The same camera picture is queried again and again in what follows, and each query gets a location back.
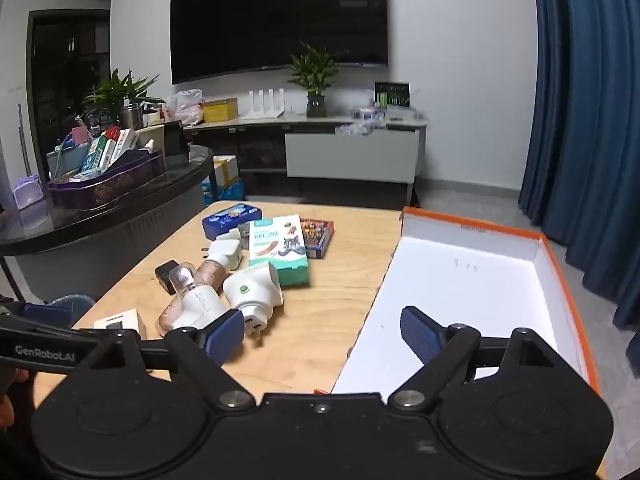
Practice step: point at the dark green printed box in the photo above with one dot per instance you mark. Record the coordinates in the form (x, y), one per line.
(392, 95)

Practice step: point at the black glass table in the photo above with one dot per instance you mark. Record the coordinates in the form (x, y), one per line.
(100, 240)

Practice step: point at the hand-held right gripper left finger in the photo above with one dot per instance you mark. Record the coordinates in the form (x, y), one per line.
(226, 334)

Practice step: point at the white plug-in vaporizer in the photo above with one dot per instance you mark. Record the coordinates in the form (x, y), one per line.
(250, 287)
(200, 307)

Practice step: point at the white charger plug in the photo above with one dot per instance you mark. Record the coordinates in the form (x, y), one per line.
(237, 234)
(222, 252)

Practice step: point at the dark glass cabinet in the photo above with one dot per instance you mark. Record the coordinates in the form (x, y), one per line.
(65, 75)

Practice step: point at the green and white carton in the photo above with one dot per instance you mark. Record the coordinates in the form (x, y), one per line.
(277, 252)

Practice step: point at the purple patterned tray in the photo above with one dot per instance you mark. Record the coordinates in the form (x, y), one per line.
(107, 182)

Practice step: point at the white tube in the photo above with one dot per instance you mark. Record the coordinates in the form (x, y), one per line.
(149, 146)

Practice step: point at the clear pink bottle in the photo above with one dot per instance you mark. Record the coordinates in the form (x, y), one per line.
(210, 272)

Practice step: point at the steel cup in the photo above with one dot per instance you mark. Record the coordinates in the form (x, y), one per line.
(131, 117)

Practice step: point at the potted bamboo in dark vase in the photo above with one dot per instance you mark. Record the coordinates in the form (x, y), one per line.
(316, 74)

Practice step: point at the blue dental floss box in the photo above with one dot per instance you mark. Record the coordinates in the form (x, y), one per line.
(230, 220)

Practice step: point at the beige box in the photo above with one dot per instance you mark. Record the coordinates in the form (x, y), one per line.
(150, 135)

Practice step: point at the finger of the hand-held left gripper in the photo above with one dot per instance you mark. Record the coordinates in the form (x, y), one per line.
(47, 314)

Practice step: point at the black box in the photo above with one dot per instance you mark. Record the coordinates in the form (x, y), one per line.
(174, 137)

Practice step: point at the large black television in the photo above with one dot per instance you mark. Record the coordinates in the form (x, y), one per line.
(275, 15)

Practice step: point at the white and yellow cardboard box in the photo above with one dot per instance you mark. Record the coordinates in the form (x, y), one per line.
(226, 169)

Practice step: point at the white router with antennas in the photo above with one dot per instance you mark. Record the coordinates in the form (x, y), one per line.
(265, 110)

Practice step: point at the pile of clear plastic packets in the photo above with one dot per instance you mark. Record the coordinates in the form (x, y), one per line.
(360, 122)

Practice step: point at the green and white upright box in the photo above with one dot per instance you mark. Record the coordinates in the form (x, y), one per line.
(100, 152)

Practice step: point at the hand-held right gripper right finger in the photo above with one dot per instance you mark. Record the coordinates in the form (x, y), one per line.
(419, 332)

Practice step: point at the blue curtain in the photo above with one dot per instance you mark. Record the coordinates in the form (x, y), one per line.
(585, 110)

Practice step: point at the orange and white cardboard box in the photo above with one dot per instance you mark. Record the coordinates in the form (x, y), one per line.
(465, 300)

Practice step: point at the colourful small box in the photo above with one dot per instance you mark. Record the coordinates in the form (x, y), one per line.
(317, 237)

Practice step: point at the grey television cabinet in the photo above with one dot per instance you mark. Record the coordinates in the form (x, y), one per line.
(350, 155)

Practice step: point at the lilac plastic basket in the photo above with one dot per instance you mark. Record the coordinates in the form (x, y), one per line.
(27, 194)

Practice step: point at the red and white upright box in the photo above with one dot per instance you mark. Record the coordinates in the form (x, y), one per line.
(122, 145)

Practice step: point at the black charger plug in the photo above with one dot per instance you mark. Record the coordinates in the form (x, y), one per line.
(166, 276)

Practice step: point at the blue plastic bag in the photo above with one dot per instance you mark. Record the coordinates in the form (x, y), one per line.
(225, 192)

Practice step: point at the white plastic bag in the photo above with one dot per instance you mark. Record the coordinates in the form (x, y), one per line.
(186, 107)

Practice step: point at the white charger packaging box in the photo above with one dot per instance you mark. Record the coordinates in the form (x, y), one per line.
(120, 322)

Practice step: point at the large leafy potted plant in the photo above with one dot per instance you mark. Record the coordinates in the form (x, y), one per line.
(117, 92)

